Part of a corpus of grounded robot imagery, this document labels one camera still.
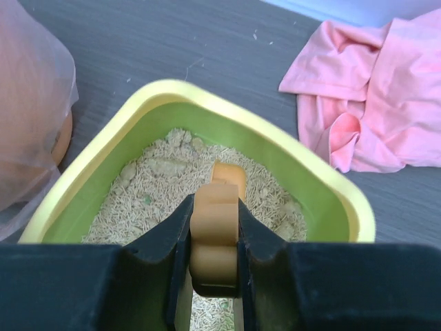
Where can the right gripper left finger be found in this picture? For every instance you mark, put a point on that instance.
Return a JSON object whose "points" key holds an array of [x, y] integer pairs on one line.
{"points": [[140, 286]]}

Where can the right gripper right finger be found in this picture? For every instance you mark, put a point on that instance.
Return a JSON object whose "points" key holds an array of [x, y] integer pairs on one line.
{"points": [[333, 286]]}

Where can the orange litter scoop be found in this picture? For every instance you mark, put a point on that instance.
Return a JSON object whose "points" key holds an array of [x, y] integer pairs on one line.
{"points": [[214, 231]]}

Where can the yellow green litter box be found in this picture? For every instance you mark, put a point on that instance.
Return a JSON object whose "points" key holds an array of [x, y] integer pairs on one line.
{"points": [[333, 208]]}

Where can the cat litter sand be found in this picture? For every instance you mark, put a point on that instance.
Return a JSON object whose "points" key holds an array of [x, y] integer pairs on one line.
{"points": [[149, 189]]}

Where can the pink cloth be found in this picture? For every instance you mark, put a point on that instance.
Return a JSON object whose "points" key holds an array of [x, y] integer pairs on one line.
{"points": [[368, 99]]}

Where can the bin with pink liner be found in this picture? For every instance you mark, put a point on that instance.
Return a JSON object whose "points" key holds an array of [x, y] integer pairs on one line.
{"points": [[38, 90]]}

